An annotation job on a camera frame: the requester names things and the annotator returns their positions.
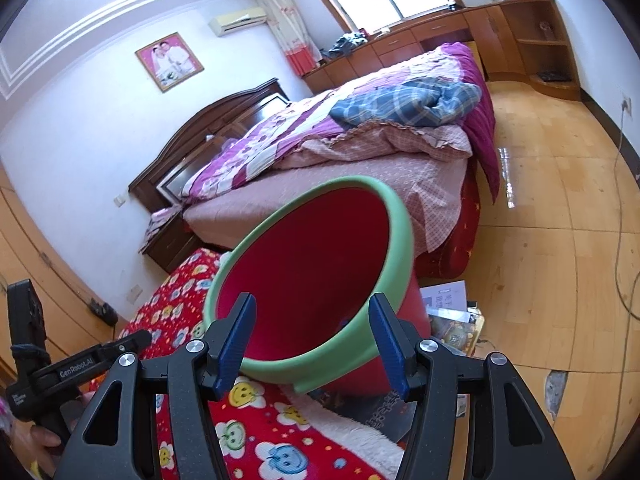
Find framed wedding photo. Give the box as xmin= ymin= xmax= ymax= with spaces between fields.
xmin=135 ymin=32 xmax=205 ymax=93

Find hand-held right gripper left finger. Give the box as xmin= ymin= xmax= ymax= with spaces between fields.
xmin=52 ymin=292 xmax=258 ymax=480

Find wooden wardrobe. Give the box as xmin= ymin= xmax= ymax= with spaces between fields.
xmin=0 ymin=165 xmax=131 ymax=391

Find wooden corner shelf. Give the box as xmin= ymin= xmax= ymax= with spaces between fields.
xmin=500 ymin=0 xmax=583 ymax=102

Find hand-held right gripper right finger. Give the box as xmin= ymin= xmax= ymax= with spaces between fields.
xmin=369 ymin=292 xmax=576 ymax=480

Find bed with purple quilt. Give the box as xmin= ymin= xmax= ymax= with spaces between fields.
xmin=181 ymin=41 xmax=501 ymax=206

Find pink ruffled blanket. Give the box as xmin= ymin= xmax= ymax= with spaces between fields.
xmin=272 ymin=121 xmax=473 ymax=173

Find white and red curtain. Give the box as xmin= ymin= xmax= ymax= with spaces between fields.
xmin=252 ymin=0 xmax=321 ymax=77

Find low wooden cabinet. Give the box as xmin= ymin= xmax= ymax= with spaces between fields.
xmin=302 ymin=2 xmax=506 ymax=93

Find pink folded clothes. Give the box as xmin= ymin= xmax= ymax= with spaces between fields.
xmin=145 ymin=205 xmax=183 ymax=241

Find white floor cable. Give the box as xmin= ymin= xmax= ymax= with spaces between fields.
xmin=612 ymin=105 xmax=640 ymax=321

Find dark wooden headboard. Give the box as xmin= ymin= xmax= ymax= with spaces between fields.
xmin=128 ymin=78 xmax=291 ymax=211

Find red smiley flower tablecloth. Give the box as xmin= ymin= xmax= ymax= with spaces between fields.
xmin=87 ymin=247 xmax=406 ymax=480

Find dark wooden nightstand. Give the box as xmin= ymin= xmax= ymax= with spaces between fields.
xmin=137 ymin=210 xmax=201 ymax=275

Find dark clothes pile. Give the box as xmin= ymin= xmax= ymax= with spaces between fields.
xmin=327 ymin=31 xmax=371 ymax=57

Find white printed leaflet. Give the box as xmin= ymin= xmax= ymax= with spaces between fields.
xmin=421 ymin=281 xmax=468 ymax=318

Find dark magazine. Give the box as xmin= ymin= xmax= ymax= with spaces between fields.
xmin=325 ymin=390 xmax=418 ymax=443

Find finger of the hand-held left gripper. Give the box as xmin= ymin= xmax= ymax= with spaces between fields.
xmin=95 ymin=330 xmax=152 ymax=361

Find red bucket with green rim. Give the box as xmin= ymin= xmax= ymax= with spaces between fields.
xmin=205 ymin=176 xmax=433 ymax=401

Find person's left hand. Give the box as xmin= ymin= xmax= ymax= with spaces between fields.
xmin=0 ymin=392 xmax=96 ymax=480

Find blue plaid cloth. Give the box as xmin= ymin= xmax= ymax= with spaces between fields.
xmin=330 ymin=78 xmax=483 ymax=128

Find white wall air conditioner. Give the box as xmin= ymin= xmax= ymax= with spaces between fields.
xmin=208 ymin=6 xmax=268 ymax=37

